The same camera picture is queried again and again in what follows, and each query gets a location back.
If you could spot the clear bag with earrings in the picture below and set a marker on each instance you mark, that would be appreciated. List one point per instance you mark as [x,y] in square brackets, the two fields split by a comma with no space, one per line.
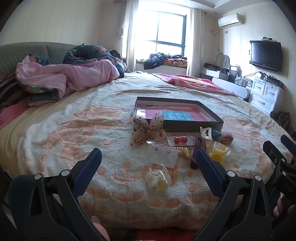
[161,155]

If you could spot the orange floral quilt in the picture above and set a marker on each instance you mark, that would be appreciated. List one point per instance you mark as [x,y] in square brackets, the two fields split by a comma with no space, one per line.
[177,61]

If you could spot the grey quilted headboard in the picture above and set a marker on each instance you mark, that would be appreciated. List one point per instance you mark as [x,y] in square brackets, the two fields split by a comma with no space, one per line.
[23,53]

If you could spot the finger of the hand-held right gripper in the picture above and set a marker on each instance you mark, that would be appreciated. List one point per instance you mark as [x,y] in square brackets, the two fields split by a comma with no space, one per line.
[289,142]
[274,151]

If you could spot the white air conditioner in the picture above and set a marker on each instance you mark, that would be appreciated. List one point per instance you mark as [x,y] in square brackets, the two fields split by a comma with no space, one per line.
[230,20]

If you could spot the white clothing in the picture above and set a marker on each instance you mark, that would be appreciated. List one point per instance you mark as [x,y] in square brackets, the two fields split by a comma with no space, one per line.
[122,66]

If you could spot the black wall television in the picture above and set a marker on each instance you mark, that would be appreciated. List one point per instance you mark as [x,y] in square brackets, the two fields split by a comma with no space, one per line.
[266,55]

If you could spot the clear bag with pearl ties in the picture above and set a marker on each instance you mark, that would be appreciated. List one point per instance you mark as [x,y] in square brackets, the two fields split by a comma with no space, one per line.
[158,180]

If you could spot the black clothing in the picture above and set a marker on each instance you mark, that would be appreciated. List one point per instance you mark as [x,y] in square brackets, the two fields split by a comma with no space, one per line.
[115,53]

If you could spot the coral pink cloth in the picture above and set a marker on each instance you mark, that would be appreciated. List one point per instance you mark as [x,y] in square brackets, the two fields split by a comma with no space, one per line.
[11,115]

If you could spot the red hair clip packet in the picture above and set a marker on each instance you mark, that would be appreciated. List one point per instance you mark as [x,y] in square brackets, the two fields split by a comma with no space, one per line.
[179,139]

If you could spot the polka dot bow hair clip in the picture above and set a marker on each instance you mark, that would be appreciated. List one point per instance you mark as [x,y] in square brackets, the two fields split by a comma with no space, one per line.
[148,132]

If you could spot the blue key fob pink pompom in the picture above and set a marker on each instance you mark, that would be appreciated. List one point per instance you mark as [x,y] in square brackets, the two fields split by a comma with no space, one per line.
[217,134]

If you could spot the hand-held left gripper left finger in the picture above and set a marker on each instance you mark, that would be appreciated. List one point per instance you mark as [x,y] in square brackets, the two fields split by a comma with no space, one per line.
[89,166]

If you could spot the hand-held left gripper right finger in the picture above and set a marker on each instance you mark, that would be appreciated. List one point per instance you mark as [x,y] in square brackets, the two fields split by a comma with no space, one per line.
[208,169]

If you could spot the white window sill bench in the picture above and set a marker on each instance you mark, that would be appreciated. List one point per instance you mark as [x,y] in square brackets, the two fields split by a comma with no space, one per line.
[161,69]

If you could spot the cream pearl hair clip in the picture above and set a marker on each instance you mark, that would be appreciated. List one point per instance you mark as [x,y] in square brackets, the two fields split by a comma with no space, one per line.
[186,153]

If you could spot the white hair claw clip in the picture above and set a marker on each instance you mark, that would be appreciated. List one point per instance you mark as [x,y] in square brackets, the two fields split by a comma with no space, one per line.
[205,133]

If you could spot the person's left hand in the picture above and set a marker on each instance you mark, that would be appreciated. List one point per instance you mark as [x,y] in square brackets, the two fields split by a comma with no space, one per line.
[99,226]

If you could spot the person's right hand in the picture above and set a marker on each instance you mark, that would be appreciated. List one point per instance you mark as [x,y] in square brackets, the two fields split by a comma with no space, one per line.
[281,201]

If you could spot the beige curtain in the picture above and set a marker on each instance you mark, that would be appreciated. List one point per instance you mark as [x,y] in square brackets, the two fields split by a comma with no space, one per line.
[195,41]

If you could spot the sheer white curtain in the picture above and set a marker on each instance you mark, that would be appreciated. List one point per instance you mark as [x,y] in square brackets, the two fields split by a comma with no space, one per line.
[128,34]

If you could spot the grey cardboard box pink inside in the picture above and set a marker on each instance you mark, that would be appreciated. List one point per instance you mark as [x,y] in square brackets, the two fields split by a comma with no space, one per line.
[185,128]

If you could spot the pile of clothes on sill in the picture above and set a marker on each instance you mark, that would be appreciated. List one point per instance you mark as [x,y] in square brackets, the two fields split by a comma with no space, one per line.
[155,61]

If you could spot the pink quilt with floral cover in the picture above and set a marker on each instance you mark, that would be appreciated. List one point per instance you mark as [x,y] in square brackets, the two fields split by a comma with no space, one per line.
[76,76]

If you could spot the dark cloth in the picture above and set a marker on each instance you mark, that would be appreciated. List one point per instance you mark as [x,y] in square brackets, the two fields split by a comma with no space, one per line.
[281,120]

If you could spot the white framed mirror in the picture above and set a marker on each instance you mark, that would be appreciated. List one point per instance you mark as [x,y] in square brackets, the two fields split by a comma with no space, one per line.
[225,60]

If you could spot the white drawer cabinet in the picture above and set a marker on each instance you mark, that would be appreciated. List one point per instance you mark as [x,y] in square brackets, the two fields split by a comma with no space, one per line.
[266,92]

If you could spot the brown hair claw clip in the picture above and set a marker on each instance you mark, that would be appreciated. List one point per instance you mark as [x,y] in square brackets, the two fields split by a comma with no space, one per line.
[196,143]

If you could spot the set top box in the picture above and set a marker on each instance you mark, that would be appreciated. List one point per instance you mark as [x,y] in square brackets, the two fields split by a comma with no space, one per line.
[271,80]

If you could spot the pink printed blanket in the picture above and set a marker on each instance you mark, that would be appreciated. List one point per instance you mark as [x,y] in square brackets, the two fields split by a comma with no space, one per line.
[196,83]

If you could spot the blue printed card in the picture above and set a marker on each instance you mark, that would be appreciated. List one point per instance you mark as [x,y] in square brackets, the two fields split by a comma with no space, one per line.
[178,115]

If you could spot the window with dark frame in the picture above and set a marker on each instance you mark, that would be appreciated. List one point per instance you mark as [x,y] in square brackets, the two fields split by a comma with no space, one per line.
[171,27]

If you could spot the dark striped blanket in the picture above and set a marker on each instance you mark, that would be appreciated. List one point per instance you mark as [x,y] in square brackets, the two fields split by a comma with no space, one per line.
[9,90]

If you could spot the white desk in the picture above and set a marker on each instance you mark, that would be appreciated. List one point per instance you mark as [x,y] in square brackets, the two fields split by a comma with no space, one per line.
[231,87]

